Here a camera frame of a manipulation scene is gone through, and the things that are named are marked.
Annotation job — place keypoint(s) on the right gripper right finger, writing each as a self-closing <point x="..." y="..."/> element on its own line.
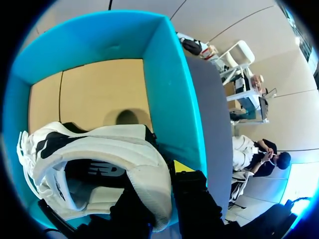
<point x="194" y="196"/>

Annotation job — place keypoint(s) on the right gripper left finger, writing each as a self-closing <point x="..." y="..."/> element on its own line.
<point x="129" y="209"/>

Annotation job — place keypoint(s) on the white and black shoe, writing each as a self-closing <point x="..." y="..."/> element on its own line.
<point x="139" y="149"/>

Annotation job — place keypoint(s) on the black insole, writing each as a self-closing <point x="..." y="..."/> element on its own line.
<point x="99" y="170"/>

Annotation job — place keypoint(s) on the person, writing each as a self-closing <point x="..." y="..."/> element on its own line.
<point x="264" y="159"/>

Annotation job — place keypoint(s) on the teal box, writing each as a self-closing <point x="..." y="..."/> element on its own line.
<point x="172" y="99"/>

